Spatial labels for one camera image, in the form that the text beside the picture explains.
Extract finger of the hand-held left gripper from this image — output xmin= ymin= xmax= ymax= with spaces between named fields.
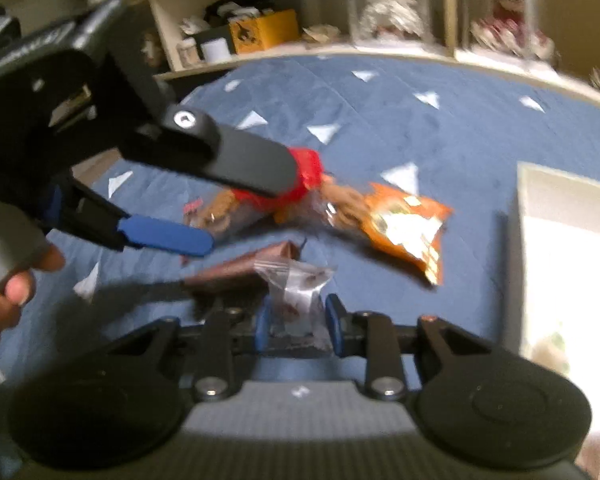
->
xmin=42 ymin=170 xmax=215 ymax=259
xmin=117 ymin=107 xmax=299 ymax=197

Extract wooden shelf unit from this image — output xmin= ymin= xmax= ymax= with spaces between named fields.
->
xmin=125 ymin=0 xmax=600 ymax=106

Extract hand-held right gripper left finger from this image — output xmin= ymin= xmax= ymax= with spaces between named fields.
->
xmin=97 ymin=297 xmax=276 ymax=403

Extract white cardboard tray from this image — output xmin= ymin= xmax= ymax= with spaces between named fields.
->
xmin=502 ymin=161 xmax=600 ymax=480

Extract person's left hand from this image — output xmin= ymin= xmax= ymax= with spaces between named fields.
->
xmin=0 ymin=245 xmax=67 ymax=351

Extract orange clear cookie packet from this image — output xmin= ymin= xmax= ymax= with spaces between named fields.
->
xmin=320 ymin=172 xmax=455 ymax=287

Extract red cookie packet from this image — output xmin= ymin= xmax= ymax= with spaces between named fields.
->
xmin=184 ymin=147 xmax=327 ymax=247

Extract blue quilted blanket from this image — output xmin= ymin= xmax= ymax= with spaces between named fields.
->
xmin=0 ymin=52 xmax=600 ymax=411

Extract brown cake packet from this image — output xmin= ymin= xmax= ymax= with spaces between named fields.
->
xmin=182 ymin=241 xmax=303 ymax=301

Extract small glass jar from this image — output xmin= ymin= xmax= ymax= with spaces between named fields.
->
xmin=176 ymin=40 xmax=201 ymax=66

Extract beige seashell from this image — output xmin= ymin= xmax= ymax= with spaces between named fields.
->
xmin=302 ymin=25 xmax=341 ymax=44

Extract black box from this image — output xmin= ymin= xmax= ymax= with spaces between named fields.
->
xmin=195 ymin=25 xmax=233 ymax=48

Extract yellow box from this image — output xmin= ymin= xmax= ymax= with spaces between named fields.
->
xmin=228 ymin=9 xmax=301 ymax=56

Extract dark cloth items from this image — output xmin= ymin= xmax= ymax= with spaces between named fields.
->
xmin=205 ymin=0 xmax=278 ymax=18

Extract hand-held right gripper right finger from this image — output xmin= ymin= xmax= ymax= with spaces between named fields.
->
xmin=325 ymin=293 xmax=512 ymax=403

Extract white doll in clear case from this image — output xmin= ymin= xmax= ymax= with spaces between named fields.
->
xmin=345 ymin=0 xmax=436 ymax=46

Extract white cup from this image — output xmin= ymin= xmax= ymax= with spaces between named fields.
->
xmin=200 ymin=37 xmax=231 ymax=62

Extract brown plush toys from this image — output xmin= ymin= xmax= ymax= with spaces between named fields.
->
xmin=140 ymin=30 xmax=164 ymax=68

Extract small clear dark snack packet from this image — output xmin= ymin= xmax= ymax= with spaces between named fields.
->
xmin=254 ymin=259 xmax=337 ymax=351

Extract red doll in clear case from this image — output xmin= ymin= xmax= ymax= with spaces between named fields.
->
xmin=460 ymin=0 xmax=556 ymax=61

